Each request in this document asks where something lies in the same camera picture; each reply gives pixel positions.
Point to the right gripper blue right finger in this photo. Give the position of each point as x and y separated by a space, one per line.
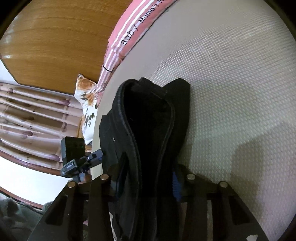
182 186

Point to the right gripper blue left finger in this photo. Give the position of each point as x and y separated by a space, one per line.
103 187

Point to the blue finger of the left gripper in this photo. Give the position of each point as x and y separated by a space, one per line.
91 160

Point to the black denim pants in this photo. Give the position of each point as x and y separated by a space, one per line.
141 138

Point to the grey knit sleeve forearm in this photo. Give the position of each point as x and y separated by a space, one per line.
20 219

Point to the person left hand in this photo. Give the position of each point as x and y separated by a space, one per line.
84 178

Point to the beige patterned curtain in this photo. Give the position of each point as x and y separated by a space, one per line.
34 122

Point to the floral white orange pillow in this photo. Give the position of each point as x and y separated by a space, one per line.
85 95

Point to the woven bamboo headboard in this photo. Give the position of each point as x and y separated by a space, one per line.
49 43

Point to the pink striped long pillow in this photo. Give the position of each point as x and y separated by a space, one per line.
132 25

